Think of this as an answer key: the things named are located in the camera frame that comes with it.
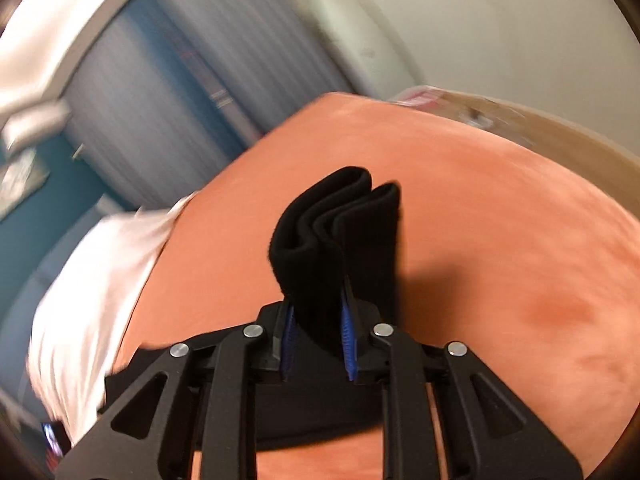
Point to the blue curtain panel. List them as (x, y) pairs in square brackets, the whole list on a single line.
[(197, 86)]

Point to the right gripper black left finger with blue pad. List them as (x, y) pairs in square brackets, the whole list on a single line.
[(193, 397)]

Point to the white pillow cover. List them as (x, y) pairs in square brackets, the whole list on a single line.
[(80, 321)]

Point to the white air conditioner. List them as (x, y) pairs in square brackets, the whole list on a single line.
[(35, 125)]

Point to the blue upholstered headboard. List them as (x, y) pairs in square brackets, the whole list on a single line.
[(17, 327)]

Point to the orange velvet bed cover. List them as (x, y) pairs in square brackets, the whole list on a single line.
[(527, 253)]

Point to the grey striped curtain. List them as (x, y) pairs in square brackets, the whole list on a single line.
[(142, 142)]

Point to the small white bin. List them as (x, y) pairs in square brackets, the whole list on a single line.
[(418, 97)]

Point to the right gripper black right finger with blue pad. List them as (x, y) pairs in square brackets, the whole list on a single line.
[(446, 414)]

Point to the black pants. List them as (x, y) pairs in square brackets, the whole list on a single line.
[(339, 234)]

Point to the framed wall picture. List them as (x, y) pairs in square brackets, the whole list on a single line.
[(21, 177)]

